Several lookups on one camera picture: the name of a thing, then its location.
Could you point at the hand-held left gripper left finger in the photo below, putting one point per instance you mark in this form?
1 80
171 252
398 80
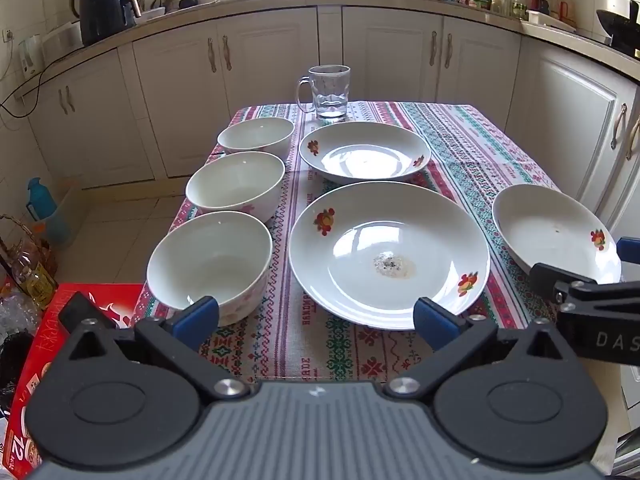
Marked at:
200 317

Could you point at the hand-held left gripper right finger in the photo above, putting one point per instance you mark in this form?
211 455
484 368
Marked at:
432 317

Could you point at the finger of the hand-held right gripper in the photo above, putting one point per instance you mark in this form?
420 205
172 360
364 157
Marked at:
630 249
542 280

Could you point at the white floral bowl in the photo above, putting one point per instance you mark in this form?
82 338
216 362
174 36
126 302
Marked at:
255 135
235 180
210 260

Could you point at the white plate with fruit print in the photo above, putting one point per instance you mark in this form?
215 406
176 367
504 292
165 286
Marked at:
375 240
545 220
365 150

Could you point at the red cardboard box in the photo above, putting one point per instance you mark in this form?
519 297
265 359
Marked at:
115 300

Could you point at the yellow cooking oil bottle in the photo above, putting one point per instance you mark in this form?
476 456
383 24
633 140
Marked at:
32 280

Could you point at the patterned red green tablecloth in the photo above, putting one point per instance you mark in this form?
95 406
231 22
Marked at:
450 130

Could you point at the clear plastic bag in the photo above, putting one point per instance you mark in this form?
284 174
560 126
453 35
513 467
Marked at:
17 312

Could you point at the black plastic bag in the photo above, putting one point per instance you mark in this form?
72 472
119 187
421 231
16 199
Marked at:
15 370

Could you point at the blue lidded plastic jug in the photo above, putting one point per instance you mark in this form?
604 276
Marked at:
40 200

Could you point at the black wok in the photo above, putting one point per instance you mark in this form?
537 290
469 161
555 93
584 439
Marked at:
620 25

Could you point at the orange sauce bottle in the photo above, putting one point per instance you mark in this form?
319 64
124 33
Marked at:
567 10

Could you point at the clear glass mug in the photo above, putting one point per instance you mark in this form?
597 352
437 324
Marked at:
327 90

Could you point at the white kitchen cabinets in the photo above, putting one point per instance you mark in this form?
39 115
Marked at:
270 60

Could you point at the green label oil bottle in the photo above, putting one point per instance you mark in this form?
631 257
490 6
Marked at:
520 5

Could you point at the clear glass bottle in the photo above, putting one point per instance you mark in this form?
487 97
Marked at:
504 2

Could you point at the green package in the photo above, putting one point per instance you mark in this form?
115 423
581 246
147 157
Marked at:
480 3

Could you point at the white dish rack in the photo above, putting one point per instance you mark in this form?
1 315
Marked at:
150 12

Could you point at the white electric kettle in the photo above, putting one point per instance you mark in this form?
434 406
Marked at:
31 57

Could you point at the dark blue air fryer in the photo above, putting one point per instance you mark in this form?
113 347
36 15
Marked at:
105 10

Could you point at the white wall outlet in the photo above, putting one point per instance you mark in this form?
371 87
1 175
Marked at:
7 36

